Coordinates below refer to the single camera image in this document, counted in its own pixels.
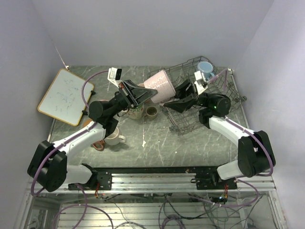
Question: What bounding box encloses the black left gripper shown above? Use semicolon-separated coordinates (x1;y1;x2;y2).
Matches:
109;80;159;118

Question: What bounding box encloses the green inside floral mug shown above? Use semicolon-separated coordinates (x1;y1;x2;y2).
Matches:
127;104;144;120

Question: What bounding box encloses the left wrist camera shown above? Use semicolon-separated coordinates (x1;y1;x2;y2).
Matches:
107;67;122;88

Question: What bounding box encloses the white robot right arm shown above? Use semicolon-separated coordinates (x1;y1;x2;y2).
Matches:
164;81;276;189

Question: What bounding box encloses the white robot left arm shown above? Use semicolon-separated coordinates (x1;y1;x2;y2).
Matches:
27;80;157;196

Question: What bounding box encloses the orange mug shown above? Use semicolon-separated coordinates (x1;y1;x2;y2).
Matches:
91;140;105;151

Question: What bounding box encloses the light blue mug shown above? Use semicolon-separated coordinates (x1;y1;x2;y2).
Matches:
197;62;215;81

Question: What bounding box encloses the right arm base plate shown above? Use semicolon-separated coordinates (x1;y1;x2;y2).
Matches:
191;171;237;190

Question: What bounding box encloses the lavender mug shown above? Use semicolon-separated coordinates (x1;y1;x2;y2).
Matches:
144;70;176;104

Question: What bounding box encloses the small whiteboard wooden frame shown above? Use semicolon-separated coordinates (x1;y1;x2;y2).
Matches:
38;69;94;126

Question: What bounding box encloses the cream white speckled mug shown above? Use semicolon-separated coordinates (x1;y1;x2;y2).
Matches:
104;127;126;146

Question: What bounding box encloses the small olive grey cup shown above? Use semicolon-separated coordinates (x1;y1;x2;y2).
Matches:
144;106;158;120

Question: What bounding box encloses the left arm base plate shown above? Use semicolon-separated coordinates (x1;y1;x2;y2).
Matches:
68;171;112;191

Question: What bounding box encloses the cork coaster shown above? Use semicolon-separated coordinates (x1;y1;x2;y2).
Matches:
82;119;92;127

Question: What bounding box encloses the aluminium mounting rail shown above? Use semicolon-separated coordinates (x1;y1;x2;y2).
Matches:
34;166;276;193

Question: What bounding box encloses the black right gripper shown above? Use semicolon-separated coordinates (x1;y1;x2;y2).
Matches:
162;79;214;113

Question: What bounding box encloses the peach pink mug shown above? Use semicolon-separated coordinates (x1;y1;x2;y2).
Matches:
136;83;155;104

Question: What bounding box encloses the grey wire dish rack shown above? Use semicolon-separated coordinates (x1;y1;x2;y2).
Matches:
161;56;247;135

